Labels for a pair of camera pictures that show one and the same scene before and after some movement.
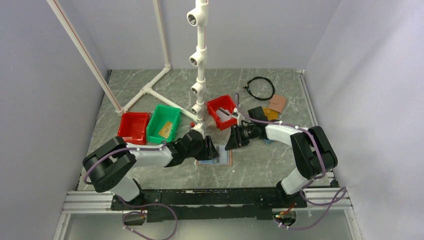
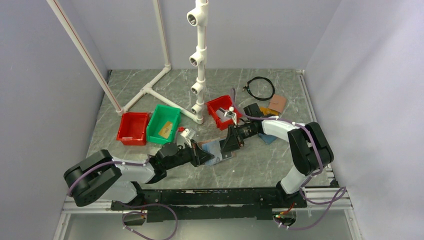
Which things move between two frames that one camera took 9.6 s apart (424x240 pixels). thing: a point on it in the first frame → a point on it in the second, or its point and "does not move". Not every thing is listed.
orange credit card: [165, 131] does not move
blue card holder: [268, 141] does not move
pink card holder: [277, 103] does not move
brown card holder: [213, 162] → [225, 155]
